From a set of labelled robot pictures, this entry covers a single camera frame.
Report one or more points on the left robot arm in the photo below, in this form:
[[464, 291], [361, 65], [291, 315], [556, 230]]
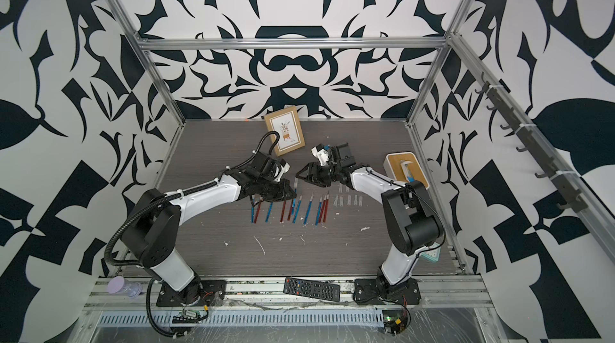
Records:
[[148, 236]]

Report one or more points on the red carving knife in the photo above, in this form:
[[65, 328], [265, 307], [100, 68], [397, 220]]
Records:
[[322, 209], [325, 209], [282, 214]]

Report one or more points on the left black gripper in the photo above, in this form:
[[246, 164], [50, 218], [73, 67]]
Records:
[[285, 185]]

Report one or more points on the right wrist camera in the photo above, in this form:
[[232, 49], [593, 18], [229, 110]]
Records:
[[322, 153]]

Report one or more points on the wooden picture frame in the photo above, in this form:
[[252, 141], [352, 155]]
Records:
[[286, 123]]

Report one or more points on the white cable duct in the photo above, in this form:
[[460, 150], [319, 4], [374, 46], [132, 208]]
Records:
[[251, 317]]

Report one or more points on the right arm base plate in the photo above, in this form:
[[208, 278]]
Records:
[[378, 292]]

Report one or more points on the red knife capped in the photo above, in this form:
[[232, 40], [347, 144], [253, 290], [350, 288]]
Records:
[[290, 211]]

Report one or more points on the black wall hook rail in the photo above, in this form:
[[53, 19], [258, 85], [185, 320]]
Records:
[[553, 167]]

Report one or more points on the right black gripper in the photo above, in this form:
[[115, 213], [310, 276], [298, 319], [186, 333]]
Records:
[[312, 167]]

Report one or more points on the white box with wooden lid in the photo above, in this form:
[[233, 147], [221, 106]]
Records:
[[404, 166]]

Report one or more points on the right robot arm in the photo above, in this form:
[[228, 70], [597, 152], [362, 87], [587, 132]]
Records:
[[413, 225]]

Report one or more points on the black remote control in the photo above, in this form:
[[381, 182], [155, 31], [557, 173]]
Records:
[[314, 289]]

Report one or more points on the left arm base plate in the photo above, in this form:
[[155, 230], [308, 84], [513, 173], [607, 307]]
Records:
[[205, 292]]

